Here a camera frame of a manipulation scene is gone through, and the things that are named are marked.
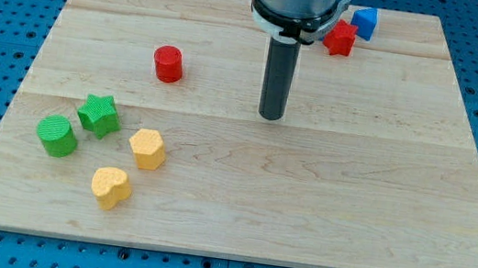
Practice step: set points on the green star block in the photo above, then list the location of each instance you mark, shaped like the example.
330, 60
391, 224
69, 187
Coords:
99, 115

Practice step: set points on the red star block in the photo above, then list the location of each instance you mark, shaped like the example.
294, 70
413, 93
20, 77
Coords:
340, 39

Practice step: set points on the green cylinder block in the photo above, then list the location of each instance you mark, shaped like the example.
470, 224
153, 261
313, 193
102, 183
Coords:
56, 135

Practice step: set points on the yellow hexagon block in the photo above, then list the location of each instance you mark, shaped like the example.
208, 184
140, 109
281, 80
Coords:
148, 149

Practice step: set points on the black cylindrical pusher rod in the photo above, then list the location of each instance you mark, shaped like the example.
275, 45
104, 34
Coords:
279, 72

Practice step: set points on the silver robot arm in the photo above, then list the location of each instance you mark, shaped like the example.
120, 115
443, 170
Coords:
297, 21

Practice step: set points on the red cylinder block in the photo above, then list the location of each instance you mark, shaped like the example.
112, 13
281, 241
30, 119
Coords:
168, 64

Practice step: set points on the blue triangle block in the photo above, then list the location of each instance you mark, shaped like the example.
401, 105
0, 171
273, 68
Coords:
366, 21

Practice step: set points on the wooden board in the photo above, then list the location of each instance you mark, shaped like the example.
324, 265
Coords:
373, 164

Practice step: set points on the yellow heart block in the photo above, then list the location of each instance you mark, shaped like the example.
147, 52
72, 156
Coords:
110, 185

